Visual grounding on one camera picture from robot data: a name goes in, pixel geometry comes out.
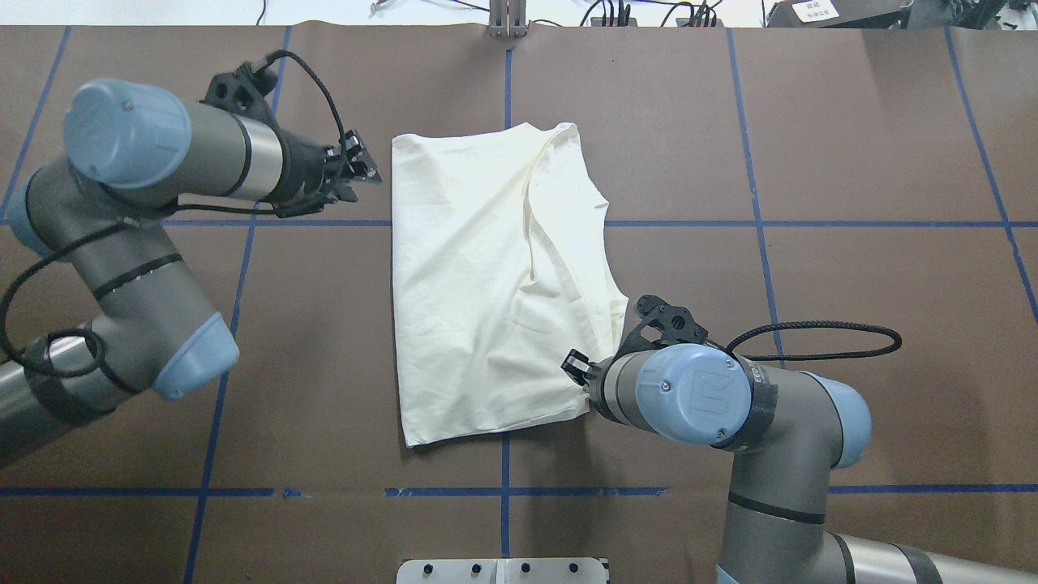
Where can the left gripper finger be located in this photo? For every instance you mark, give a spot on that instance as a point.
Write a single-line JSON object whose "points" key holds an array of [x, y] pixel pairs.
{"points": [[355, 163], [336, 192]]}

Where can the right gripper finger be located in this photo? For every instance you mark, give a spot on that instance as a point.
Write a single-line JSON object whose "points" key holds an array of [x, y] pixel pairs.
{"points": [[581, 369]]}

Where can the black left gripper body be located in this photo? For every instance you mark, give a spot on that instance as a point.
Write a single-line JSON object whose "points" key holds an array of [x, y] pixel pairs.
{"points": [[306, 168]]}

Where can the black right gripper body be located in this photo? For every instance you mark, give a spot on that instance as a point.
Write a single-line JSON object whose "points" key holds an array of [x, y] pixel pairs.
{"points": [[577, 364]]}

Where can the cream long-sleeve cat shirt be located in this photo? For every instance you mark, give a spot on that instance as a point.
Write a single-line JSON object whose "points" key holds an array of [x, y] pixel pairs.
{"points": [[499, 269]]}

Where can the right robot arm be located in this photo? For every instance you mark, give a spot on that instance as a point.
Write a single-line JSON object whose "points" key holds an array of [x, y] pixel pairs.
{"points": [[787, 431]]}

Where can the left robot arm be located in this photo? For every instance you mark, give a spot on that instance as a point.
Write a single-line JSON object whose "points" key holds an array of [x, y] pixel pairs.
{"points": [[131, 151]]}

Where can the orange black connector block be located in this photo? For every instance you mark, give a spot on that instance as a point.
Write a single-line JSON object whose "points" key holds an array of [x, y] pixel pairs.
{"points": [[608, 14]]}

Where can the black box with label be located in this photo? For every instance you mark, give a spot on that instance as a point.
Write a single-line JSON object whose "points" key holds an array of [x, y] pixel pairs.
{"points": [[837, 14]]}

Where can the aluminium frame post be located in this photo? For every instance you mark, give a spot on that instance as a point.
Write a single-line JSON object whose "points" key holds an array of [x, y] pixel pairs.
{"points": [[507, 18]]}

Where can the white camera mast base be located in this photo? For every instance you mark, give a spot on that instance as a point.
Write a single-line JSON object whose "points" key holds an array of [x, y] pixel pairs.
{"points": [[506, 570]]}

